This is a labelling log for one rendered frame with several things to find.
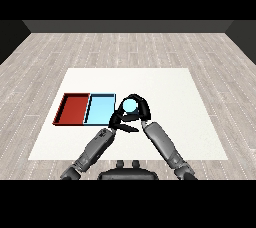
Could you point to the small blue can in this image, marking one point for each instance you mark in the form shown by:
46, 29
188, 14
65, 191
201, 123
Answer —
129, 105

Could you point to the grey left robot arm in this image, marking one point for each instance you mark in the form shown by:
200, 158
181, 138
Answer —
90, 153

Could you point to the red shallow open box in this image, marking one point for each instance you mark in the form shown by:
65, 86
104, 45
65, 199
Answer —
74, 108

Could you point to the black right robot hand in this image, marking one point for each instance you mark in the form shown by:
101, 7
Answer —
143, 107

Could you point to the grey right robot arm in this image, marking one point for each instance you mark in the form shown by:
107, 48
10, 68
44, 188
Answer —
166, 148

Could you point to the dark grey robot body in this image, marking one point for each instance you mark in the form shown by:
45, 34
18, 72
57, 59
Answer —
128, 173

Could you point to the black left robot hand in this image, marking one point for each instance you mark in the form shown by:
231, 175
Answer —
116, 121

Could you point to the light blue shallow open box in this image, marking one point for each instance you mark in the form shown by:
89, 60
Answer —
100, 108

